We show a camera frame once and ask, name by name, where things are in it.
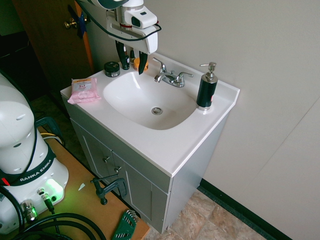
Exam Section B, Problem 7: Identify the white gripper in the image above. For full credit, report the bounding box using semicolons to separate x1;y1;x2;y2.
107;12;159;76

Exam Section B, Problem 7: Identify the orange round jar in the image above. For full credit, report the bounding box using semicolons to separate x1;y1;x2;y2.
133;57;151;72

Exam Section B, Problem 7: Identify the black round jar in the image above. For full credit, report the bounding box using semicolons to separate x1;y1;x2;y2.
103;61;121;78

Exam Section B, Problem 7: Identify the pink wet wipes pack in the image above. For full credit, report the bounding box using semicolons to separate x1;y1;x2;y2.
67;77;102;105

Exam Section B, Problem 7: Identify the blue tape strip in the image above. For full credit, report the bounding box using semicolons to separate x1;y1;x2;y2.
67;4;90;40

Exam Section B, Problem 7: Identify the brass door knob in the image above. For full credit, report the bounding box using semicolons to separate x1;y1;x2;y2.
63;18;77;30

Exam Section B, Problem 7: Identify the white sink countertop basin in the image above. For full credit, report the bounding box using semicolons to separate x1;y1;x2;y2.
60;51;241;178

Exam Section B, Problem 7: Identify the black soap dispenser chrome pump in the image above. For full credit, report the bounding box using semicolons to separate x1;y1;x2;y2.
195;61;219;112

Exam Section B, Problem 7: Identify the brown wooden door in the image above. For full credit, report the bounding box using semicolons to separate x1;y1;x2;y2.
12;0;95;99

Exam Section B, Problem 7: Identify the grey vanity cabinet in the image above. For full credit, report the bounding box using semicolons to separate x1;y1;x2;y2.
64;99;228;234

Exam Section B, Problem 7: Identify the black C-clamp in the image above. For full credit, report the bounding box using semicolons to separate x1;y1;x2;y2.
90;174;128;206

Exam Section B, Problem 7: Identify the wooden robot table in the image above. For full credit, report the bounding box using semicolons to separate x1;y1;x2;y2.
14;126;151;240

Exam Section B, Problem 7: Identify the green hex key set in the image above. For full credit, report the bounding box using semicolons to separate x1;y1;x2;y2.
110;209;138;240

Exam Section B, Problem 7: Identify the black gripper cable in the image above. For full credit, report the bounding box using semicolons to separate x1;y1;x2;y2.
74;0;163;42

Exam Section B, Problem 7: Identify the chrome two-handle faucet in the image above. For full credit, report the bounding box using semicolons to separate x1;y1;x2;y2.
152;57;194;88

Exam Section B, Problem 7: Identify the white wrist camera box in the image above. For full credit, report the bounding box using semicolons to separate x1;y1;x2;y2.
124;7;158;29

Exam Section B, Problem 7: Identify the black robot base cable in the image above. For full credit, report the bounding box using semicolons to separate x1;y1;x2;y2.
0;186;108;240

